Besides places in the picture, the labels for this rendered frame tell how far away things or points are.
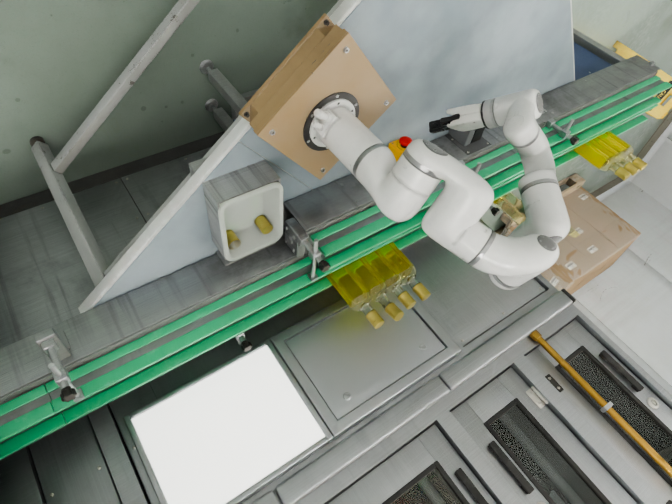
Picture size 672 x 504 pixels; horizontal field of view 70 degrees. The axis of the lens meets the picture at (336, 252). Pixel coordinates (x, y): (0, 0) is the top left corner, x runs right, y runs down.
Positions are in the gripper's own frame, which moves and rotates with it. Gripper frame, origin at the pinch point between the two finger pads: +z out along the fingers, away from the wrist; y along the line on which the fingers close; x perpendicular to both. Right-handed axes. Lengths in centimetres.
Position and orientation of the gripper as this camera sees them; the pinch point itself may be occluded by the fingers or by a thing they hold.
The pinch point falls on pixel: (436, 126)
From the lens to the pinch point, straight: 144.7
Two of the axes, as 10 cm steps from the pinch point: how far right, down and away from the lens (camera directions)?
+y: -6.6, 0.4, -7.5
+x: 0.5, 10.0, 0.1
